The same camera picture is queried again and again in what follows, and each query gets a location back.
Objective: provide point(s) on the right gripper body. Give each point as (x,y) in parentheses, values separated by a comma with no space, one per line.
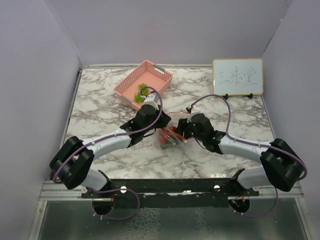
(189,130)

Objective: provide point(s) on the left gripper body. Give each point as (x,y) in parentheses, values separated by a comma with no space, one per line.
(160,123)

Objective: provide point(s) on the clear zip top bag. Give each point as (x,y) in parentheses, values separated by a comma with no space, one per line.
(176,115)

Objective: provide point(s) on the green fake grapes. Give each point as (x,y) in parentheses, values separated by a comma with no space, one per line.
(142,93)

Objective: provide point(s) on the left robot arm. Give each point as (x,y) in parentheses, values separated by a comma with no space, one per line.
(71,165)

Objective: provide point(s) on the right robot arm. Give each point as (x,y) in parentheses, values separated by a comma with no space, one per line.
(279,165)

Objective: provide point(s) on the red fake fruit bunch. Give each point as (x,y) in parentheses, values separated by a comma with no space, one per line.
(167,137)

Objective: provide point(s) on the pink plastic basket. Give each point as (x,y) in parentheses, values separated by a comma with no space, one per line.
(147,74)

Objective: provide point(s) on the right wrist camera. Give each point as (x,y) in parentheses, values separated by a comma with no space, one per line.
(192,110)

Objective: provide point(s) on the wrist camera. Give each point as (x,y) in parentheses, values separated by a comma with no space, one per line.
(192,110)
(152,100)

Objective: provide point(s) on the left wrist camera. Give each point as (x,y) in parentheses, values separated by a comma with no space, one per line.
(152,100)

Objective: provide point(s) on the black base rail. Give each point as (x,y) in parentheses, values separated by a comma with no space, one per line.
(168,193)

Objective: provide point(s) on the small whiteboard yellow frame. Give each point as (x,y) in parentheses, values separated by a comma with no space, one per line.
(238,76)

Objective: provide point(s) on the aluminium frame rail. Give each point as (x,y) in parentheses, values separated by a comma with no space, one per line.
(58,192)

